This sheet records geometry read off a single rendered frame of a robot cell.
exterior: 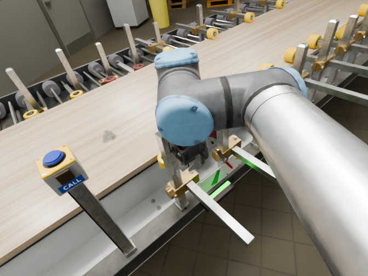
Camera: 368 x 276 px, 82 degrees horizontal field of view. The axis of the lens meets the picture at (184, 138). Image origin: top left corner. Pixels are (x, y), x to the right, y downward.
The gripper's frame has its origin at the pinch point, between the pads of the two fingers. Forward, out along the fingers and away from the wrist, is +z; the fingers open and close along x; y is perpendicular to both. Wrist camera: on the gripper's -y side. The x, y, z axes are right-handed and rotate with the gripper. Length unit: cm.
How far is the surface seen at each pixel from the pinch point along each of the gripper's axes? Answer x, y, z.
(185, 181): -6.1, 2.9, 12.6
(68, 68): -115, 8, -4
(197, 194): 0.8, 2.8, 13.6
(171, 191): -6.5, 9.1, 13.0
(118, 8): -561, -224, 48
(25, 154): -69, 48, 9
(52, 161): -6.1, 32.0, -23.7
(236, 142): -5.6, -25.4, 12.3
